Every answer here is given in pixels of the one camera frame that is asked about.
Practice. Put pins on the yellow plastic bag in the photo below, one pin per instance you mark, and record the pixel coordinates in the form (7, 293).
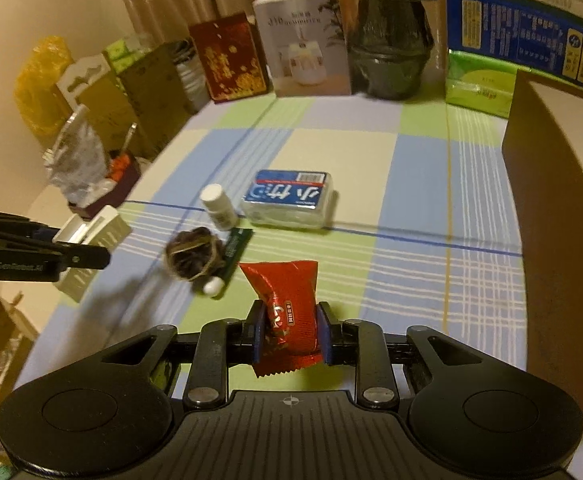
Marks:
(41, 85)

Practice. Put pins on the green tissue pack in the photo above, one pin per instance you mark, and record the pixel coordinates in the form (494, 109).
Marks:
(476, 85)

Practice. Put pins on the green tissue packs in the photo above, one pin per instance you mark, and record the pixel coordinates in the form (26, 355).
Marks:
(121, 55)

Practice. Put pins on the white hair clip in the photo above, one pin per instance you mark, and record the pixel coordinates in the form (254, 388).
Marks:
(106, 225)

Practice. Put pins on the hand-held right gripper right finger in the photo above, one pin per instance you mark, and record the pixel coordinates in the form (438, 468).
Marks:
(324, 335)

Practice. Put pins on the checkered cloth desktop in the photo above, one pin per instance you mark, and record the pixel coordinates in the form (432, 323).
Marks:
(396, 185)

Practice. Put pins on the brown cardboard box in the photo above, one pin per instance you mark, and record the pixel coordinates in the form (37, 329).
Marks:
(556, 260)

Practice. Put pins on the green tube with white cap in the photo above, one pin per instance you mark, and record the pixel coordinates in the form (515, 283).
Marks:
(236, 247)

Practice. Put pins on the dark red octagonal box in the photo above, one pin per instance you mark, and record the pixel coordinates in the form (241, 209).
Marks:
(121, 187)

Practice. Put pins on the blue floss picks box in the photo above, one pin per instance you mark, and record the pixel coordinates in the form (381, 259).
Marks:
(286, 200)

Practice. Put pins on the tall brown cardboard carton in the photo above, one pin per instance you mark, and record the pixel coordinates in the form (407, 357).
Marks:
(146, 95)

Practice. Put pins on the red snack packet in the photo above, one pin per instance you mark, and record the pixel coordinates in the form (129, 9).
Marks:
(291, 300)

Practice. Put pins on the white humidifier box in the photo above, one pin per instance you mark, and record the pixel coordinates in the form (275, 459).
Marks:
(301, 40)

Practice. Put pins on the red gift box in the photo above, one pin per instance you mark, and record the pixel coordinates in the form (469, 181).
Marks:
(229, 57)

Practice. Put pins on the white carved chair back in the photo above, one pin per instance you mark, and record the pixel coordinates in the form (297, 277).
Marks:
(81, 80)

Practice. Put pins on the clear plastic bag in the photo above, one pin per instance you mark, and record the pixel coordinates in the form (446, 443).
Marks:
(78, 155)

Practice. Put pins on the blue carton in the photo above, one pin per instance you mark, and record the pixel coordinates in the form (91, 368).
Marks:
(521, 35)

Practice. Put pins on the brown pinecone ball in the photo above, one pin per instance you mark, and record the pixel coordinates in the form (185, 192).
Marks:
(191, 255)

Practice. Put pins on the white pill bottle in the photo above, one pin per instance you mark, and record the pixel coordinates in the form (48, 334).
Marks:
(219, 207)

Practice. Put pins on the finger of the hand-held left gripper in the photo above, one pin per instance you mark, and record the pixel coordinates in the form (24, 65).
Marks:
(83, 257)
(46, 234)

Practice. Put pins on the metal spoon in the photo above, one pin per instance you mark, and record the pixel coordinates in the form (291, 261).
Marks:
(131, 140)

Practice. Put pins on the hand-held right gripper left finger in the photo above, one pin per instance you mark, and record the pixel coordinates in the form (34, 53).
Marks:
(257, 332)

